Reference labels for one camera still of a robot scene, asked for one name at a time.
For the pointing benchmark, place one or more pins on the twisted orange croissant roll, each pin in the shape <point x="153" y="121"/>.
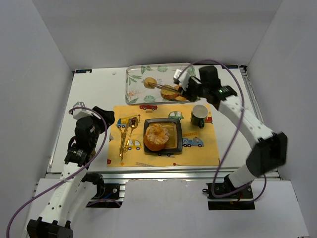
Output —
<point x="179" y="97"/>

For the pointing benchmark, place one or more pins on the metal serving tongs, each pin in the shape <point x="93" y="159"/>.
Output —
<point x="168" y="89"/>

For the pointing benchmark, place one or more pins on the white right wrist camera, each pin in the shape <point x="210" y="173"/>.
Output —
<point x="181" y="77"/>

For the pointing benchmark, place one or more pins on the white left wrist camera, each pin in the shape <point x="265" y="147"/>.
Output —
<point x="81" y="112"/>

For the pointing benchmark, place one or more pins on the gold fork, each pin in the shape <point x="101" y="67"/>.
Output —
<point x="121" y="143"/>

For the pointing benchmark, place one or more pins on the black square plate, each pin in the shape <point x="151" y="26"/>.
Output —
<point x="174" y="144"/>

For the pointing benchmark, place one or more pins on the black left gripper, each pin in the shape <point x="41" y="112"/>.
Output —
<point x="104" y="117"/>

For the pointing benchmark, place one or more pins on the gold spoon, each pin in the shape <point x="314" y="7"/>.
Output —
<point x="133" y="124"/>

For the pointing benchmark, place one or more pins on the blue left table label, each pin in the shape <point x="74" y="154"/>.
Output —
<point x="80" y="71"/>

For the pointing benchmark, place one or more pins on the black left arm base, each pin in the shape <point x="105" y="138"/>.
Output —
<point x="108" y="195"/>

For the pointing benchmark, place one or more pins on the dark green mug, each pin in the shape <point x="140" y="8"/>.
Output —
<point x="199" y="114"/>

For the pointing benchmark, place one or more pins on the blue table label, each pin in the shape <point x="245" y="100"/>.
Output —
<point x="80" y="71"/>
<point x="230" y="66"/>

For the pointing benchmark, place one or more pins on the small round yellow cake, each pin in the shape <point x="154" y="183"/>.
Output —
<point x="150" y="83"/>

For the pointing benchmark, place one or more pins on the herb bread slice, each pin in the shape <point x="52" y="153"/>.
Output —
<point x="168" y="94"/>

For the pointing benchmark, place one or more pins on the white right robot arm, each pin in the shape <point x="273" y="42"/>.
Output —
<point x="268" y="149"/>

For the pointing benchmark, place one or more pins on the yellow vehicle-print placemat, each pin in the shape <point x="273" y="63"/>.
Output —
<point x="199" y="146"/>

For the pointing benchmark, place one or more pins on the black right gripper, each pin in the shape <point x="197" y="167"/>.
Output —
<point x="189" y="89"/>

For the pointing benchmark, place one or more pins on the large orange sugared bun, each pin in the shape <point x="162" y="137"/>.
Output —
<point x="156" y="137"/>

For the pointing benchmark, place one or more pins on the white leaf-print tray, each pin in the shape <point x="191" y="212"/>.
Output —
<point x="135" y="91"/>

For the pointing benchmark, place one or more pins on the blue right table label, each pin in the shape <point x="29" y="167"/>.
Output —
<point x="230" y="66"/>

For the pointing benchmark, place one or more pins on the aluminium table frame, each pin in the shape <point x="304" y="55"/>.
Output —
<point x="105" y="88"/>

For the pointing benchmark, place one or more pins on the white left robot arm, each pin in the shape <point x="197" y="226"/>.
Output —
<point x="76" y="186"/>

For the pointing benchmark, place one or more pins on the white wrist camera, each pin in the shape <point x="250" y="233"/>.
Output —
<point x="81" y="112"/>
<point x="181" y="77"/>

